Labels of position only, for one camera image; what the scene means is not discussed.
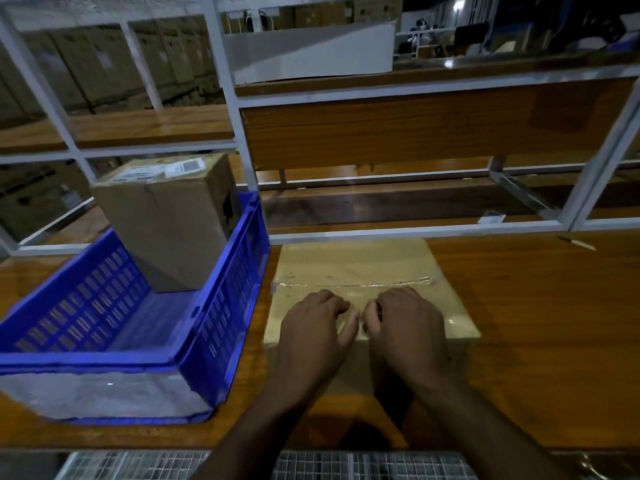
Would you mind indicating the person's left hand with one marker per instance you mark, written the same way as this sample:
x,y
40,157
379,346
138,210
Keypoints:
x,y
305,344

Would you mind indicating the stack of background cardboard boxes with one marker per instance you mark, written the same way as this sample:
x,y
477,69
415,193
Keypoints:
x,y
100,64

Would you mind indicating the grey sticker on crate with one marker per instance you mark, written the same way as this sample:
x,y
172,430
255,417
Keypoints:
x,y
100,394

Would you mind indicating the white shipping label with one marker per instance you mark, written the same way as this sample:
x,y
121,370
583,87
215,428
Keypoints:
x,y
160,170

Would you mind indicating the taped cardboard box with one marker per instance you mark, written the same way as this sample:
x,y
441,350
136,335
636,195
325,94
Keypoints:
x,y
360,267

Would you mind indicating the person's right forearm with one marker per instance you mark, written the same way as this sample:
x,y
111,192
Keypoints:
x,y
480,434

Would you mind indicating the small pale stick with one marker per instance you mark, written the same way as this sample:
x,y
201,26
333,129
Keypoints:
x,y
577,242

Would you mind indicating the white metal rack frame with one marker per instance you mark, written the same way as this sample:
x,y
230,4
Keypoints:
x,y
225,69

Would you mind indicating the white flat board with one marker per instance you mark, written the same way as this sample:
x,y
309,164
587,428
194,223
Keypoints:
x,y
310,52

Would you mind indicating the person's right thumb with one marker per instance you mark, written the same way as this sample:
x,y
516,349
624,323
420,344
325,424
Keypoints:
x,y
371,319

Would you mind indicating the tall labelled cardboard box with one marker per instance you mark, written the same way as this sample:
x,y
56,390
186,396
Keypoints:
x,y
170,229

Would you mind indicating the small white paper scrap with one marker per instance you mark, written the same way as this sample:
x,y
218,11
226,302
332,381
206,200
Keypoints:
x,y
491,217

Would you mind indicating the dark wooden shelf beam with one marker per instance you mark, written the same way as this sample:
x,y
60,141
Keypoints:
x,y
390,202

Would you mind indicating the person's left forearm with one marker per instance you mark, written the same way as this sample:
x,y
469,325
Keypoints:
x,y
250,434

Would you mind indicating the blue plastic crate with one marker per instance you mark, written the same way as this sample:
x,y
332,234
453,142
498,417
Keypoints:
x,y
215,314

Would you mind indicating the person's right hand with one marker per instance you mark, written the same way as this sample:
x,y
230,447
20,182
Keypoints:
x,y
410,339

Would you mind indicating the person's left thumb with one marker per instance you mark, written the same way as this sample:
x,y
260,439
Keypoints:
x,y
350,328

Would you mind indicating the wooden shelf board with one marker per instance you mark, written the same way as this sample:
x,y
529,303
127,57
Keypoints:
x,y
140,125

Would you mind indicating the wooden shelf back panel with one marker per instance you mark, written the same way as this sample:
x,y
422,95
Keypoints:
x,y
430,124

